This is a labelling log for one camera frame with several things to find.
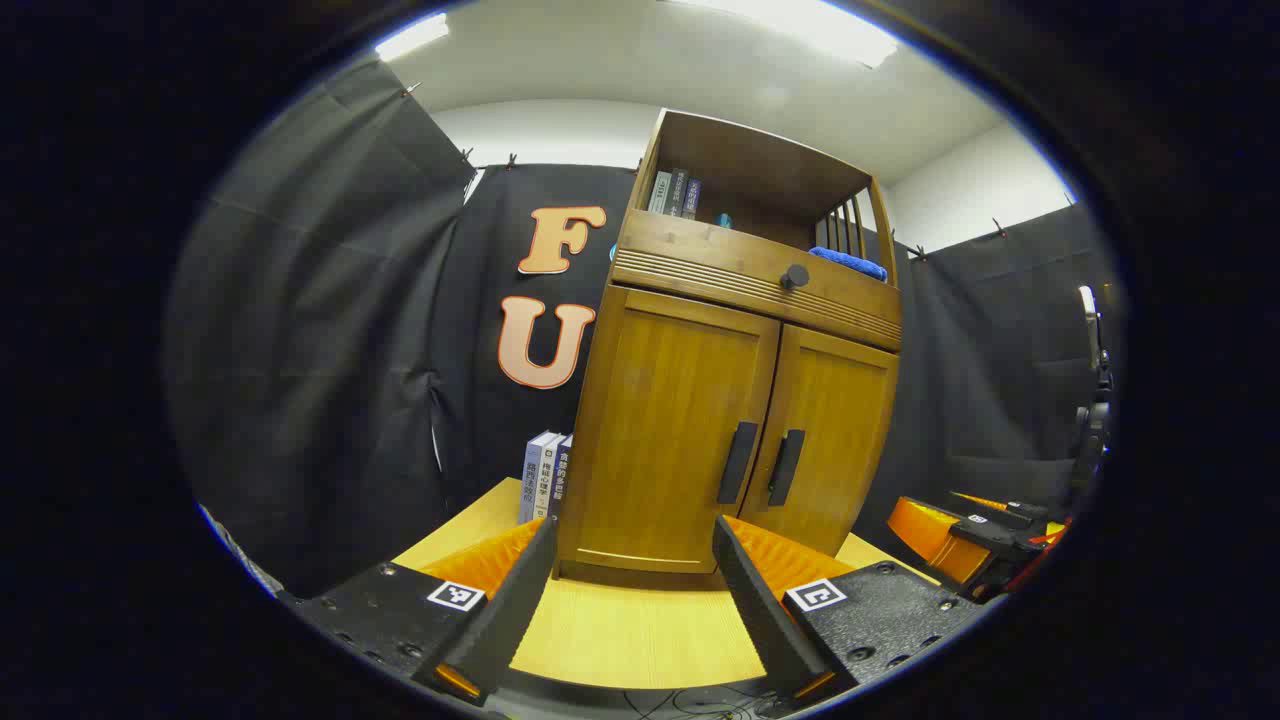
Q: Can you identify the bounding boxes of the wooden drawer with black knob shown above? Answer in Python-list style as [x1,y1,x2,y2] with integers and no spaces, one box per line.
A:
[610,210,903,351]

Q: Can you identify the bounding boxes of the tall dark blue book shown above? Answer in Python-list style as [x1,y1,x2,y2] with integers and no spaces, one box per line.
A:
[548,434,574,516]

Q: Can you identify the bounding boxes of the wooden double-door shoe cabinet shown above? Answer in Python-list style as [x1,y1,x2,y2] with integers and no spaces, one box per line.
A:
[553,108,904,591]

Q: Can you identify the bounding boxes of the wooden cabinet door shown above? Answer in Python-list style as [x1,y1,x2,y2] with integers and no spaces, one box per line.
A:
[572,285,781,573]
[738,323,901,557]

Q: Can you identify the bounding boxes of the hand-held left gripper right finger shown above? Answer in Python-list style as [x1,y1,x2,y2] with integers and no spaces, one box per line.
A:
[712,515,986,706]

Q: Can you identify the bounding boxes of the black floor cables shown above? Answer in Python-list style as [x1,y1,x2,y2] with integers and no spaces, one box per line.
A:
[620,685,781,717]

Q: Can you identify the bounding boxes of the gripper data cable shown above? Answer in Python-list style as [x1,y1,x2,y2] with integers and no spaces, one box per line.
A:
[1076,285,1104,351]

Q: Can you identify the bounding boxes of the tall light blue book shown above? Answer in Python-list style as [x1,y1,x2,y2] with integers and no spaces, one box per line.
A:
[518,430,561,524]

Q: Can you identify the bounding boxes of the blue folded cloth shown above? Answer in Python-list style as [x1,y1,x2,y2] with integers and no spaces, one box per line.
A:
[808,246,889,283]

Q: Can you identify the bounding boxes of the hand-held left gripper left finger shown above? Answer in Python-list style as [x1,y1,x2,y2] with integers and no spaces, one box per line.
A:
[283,515,558,706]

